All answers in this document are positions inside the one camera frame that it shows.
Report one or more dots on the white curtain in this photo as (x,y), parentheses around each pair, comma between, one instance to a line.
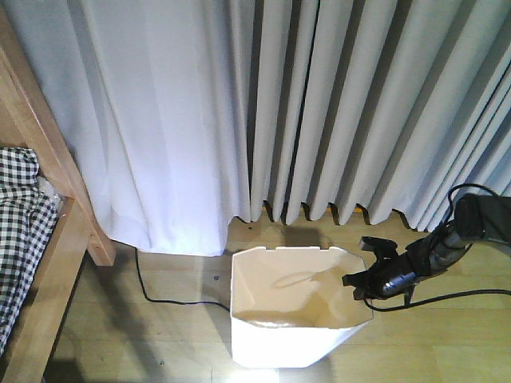
(183,115)

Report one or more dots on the wooden bed frame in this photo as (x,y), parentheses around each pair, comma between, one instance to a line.
(26,121)

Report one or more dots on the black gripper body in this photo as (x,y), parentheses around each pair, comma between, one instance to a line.
(389,277)

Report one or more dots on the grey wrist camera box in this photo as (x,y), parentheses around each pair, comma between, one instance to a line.
(369,243)

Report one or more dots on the white plastic trash bin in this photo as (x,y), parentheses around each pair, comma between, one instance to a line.
(289,307)

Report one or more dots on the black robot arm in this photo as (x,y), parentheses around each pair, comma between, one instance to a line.
(477,219)

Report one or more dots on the black white checkered bedding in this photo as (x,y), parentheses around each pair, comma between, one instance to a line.
(28,217)

